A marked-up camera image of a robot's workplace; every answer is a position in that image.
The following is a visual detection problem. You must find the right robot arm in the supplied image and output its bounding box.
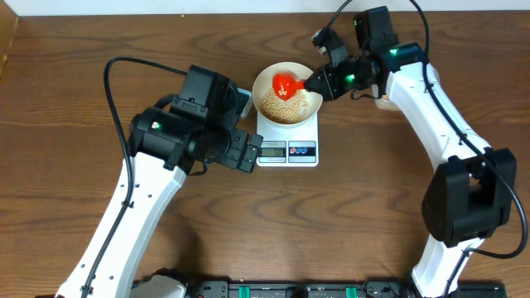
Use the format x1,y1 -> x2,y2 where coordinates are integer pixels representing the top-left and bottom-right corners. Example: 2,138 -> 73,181
304,7 -> 522,297

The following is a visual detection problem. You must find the clear plastic container of beans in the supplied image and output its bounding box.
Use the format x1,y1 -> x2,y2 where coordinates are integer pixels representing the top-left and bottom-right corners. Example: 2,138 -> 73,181
372,84 -> 400,112

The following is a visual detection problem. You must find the red plastic measuring scoop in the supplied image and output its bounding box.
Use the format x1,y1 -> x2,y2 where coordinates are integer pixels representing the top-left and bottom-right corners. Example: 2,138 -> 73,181
272,72 -> 305,101

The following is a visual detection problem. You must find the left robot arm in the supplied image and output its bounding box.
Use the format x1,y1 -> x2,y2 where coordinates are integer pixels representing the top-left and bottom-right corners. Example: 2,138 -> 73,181
56,57 -> 263,297

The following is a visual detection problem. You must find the pile of beans in bowl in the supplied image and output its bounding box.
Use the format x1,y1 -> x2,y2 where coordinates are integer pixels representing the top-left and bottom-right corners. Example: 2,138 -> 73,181
260,89 -> 309,124

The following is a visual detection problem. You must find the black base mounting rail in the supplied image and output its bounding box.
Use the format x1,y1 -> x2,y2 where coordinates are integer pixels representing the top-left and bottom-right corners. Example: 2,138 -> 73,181
132,280 -> 508,298

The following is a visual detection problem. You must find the white digital kitchen scale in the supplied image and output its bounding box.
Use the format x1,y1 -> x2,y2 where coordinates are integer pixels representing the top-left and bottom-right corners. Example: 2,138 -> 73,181
257,113 -> 319,167

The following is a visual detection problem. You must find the white ceramic bowl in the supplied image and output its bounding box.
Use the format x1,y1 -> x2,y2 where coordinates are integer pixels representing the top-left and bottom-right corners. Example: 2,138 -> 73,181
252,62 -> 323,127

